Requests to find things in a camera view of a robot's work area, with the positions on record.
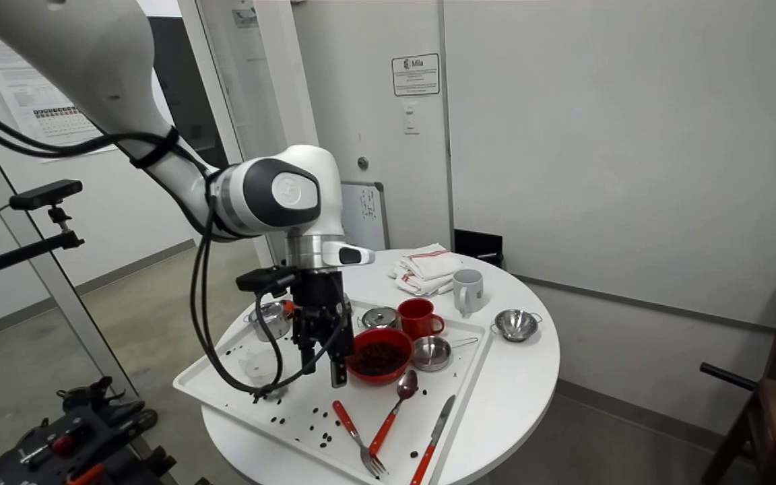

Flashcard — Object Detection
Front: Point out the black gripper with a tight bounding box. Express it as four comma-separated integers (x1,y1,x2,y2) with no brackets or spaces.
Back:
290,269,354,388

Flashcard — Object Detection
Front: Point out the orange bowl with beans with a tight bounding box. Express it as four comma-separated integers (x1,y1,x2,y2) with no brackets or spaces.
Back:
347,330,413,385

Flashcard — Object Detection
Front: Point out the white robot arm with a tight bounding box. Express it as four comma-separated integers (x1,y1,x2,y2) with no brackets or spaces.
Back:
0,0,364,385

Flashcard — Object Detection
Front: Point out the small steel dish behind bowl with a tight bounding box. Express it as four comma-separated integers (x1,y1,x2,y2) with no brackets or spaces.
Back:
360,308,398,330

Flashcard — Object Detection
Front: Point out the small steel bowl by orange bowl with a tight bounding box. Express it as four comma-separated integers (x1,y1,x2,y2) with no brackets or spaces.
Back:
413,338,453,371

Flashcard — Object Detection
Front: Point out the small steel bowl on table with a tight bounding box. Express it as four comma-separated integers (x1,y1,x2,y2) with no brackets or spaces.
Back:
496,311,538,343

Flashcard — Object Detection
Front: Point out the white rectangular tray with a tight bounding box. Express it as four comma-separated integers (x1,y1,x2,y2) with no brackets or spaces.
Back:
173,320,491,485

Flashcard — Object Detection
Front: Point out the red mug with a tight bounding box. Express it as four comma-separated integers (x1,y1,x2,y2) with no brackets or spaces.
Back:
398,299,445,339

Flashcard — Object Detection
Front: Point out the white red-striped cloth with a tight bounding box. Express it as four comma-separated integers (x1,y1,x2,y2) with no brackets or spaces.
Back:
387,242,459,296

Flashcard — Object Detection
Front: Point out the grey metal mug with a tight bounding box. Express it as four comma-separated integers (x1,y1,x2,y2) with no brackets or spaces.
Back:
453,269,486,316

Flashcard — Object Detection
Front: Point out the black box on floor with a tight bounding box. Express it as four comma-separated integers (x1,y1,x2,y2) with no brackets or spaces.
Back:
453,229,503,268

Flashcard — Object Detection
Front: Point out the round white table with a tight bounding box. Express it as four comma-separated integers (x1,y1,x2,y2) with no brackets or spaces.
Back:
196,247,564,485

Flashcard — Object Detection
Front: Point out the black tool pile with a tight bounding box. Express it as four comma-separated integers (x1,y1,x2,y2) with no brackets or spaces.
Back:
0,377,174,485

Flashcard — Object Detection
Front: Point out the dark wooden chair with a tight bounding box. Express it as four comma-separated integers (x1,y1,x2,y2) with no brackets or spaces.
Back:
698,272,776,485

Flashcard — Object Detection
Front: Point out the orange-handled fork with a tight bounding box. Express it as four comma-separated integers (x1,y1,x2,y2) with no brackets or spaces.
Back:
331,402,386,480

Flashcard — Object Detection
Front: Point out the orange-handled knife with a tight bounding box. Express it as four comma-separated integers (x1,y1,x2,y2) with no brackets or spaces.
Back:
409,397,456,485

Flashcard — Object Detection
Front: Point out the wall sign paper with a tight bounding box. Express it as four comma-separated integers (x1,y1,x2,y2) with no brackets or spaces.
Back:
390,53,438,97

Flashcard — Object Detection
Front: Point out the black camera on tripod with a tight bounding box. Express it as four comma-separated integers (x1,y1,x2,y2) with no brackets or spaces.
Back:
0,177,84,269

